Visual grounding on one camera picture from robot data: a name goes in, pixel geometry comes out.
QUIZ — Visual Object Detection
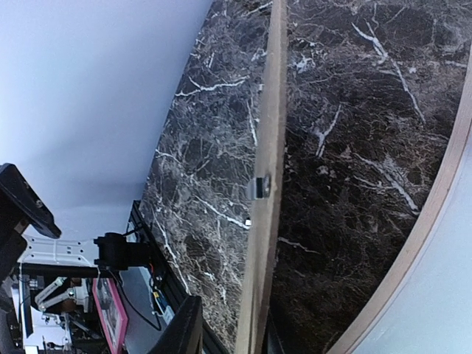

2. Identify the brown cardboard backing board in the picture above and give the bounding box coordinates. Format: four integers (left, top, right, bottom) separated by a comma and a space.
235, 1, 288, 353

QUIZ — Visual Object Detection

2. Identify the black front rail base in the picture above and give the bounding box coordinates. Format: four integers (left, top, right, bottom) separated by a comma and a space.
117, 201, 229, 354

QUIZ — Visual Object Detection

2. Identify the white backing sheet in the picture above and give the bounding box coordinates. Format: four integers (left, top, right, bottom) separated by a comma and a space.
355, 145, 471, 353

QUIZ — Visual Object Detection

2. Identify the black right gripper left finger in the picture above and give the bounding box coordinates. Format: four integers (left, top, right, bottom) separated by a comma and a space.
148, 296, 203, 354

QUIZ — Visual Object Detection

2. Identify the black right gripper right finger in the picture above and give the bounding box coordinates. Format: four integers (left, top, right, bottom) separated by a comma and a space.
265, 311, 285, 354

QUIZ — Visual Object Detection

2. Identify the red wooden picture frame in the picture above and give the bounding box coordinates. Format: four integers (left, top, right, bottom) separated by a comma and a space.
328, 62, 471, 353

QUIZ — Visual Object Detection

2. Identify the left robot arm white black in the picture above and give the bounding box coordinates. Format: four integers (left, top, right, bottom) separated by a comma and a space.
1, 163, 152, 281

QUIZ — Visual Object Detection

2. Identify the silver metal turn clip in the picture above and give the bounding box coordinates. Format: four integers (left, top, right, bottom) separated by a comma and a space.
246, 174, 271, 201

